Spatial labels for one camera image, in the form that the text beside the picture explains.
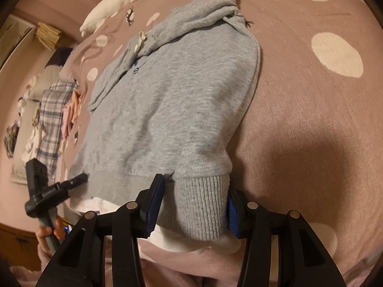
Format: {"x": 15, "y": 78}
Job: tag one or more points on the wooden bed frame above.
{"x": 18, "y": 245}

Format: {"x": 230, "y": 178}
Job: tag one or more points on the white goose plush toy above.
{"x": 113, "y": 3}

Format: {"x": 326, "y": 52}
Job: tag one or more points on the grey sweatshirt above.
{"x": 179, "y": 95}

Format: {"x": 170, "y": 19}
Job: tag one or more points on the person's left hand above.
{"x": 42, "y": 233}

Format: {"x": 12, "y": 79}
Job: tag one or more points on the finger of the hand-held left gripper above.
{"x": 74, "y": 181}

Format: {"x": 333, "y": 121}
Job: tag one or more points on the straw tassel ornament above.
{"x": 48, "y": 36}

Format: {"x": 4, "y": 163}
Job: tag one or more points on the stack of pink cloths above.
{"x": 73, "y": 110}

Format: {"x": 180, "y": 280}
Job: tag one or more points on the dark cloth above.
{"x": 59, "y": 56}

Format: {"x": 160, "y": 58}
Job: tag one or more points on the pink polka dot blanket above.
{"x": 299, "y": 125}

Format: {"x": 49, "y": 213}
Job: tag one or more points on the plaid cloth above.
{"x": 49, "y": 119}

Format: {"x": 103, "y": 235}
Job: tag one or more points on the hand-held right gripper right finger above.
{"x": 232, "y": 215}

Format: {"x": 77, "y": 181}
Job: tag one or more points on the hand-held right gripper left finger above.
{"x": 154, "y": 212}

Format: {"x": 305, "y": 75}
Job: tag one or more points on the grey pillow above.
{"x": 45, "y": 82}

